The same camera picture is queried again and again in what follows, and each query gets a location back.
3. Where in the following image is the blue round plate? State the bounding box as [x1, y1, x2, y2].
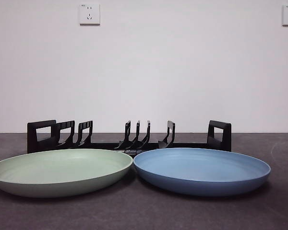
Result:
[133, 147, 272, 197]

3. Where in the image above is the black plate rack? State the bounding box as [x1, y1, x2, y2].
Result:
[27, 119, 232, 154]

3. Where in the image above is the pale green round plate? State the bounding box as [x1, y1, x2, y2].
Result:
[0, 148, 133, 198]

